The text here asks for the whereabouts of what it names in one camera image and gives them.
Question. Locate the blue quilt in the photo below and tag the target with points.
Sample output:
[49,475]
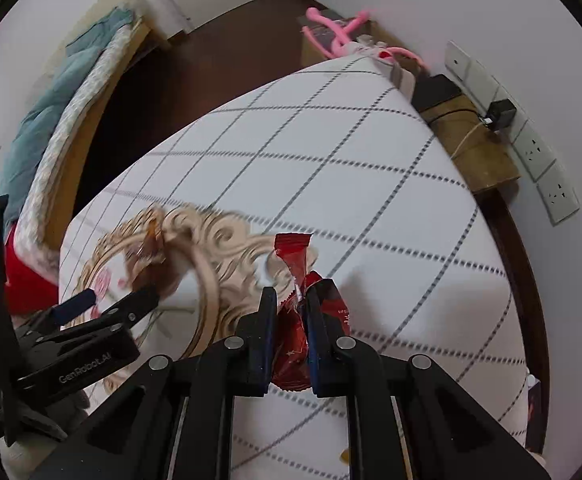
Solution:
[41,125]

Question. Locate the brown cardboard box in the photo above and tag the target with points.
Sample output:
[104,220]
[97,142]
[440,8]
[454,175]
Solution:
[481,160]

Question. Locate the black box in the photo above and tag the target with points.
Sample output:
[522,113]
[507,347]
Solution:
[436,92]

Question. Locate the black charger plug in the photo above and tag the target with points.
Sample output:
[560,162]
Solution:
[502,114]

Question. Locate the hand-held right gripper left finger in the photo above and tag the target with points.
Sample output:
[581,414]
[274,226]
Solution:
[268,340]

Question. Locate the red blanket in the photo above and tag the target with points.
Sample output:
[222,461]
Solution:
[28,280]

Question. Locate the checked white tablecloth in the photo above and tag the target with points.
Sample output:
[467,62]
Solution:
[346,185]

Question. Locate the red snack wrapper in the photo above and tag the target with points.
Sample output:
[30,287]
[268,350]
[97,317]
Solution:
[291,355]

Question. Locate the white wall socket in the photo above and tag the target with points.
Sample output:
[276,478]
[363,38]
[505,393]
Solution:
[535,150]
[457,60]
[482,82]
[560,192]
[518,120]

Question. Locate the grey patterned bed sheet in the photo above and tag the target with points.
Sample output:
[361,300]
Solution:
[66,135]

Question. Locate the brown snack wrapper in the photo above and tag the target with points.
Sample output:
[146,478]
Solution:
[153,247]

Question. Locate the pink plush toy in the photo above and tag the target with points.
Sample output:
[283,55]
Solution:
[343,35]

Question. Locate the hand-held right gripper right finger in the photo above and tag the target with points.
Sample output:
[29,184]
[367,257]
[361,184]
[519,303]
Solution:
[313,350]

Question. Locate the cream pillow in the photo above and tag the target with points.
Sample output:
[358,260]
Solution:
[101,10]

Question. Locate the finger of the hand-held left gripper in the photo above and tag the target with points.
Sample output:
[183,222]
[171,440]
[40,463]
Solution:
[121,315]
[78,305]

